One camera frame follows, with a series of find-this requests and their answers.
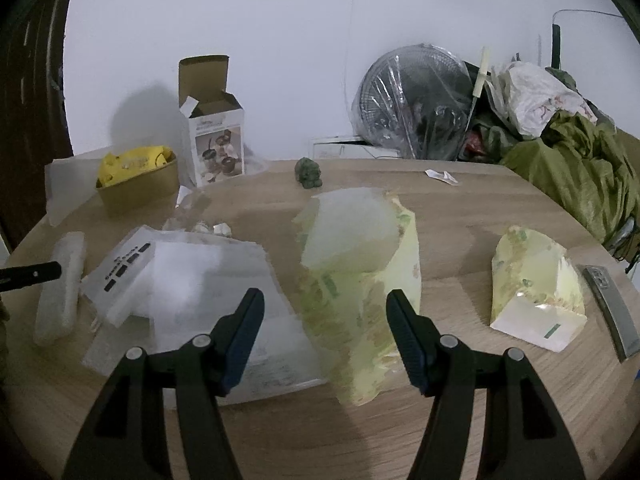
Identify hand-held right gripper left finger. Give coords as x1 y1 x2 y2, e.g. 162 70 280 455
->
62 288 265 480

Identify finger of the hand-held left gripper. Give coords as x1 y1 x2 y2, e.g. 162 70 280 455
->
0 261 63 292

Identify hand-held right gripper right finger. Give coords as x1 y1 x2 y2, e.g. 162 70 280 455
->
386 288 587 480

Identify white foam strip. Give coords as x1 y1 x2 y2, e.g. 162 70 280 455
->
34 231 87 347

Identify large yellow-green tissue wrapper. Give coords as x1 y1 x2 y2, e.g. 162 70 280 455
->
291 187 422 407

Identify white bag with black print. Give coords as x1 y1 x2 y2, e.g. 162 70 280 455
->
80 226 281 331

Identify clear bubble wrap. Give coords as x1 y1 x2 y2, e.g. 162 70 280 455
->
162 187 213 233

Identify clear plastic bag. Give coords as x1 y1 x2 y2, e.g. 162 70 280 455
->
81 240 323 407

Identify white foam sheet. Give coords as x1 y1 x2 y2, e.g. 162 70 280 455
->
44 152 108 227

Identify crumpled paper scraps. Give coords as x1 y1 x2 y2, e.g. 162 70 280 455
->
192 219 234 239

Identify brown cardboard box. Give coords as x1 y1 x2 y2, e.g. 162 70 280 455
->
95 152 180 219

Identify small yellow-green tissue pack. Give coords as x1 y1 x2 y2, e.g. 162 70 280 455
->
490 225 587 352

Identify dark wooden door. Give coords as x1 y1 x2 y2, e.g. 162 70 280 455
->
0 0 76 261

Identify yellow plastic bag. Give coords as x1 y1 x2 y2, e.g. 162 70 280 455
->
97 145 175 187

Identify small white wrapper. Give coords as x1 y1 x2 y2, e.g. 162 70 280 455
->
424 168 459 186

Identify small green figurine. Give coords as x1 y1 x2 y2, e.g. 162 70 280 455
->
294 157 324 191

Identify open white printed carton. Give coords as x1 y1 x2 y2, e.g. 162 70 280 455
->
178 54 246 189

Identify grey smartphone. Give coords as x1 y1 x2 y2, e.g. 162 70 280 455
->
576 265 640 363

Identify fan wrapped in clear plastic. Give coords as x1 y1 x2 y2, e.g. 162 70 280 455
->
351 43 482 162

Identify olive green cloth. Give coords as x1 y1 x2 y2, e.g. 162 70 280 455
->
500 109 640 257

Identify pale yellow stick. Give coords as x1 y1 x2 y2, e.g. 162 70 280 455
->
469 46 489 113

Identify white plastic bag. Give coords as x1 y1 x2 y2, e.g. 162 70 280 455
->
486 62 599 139

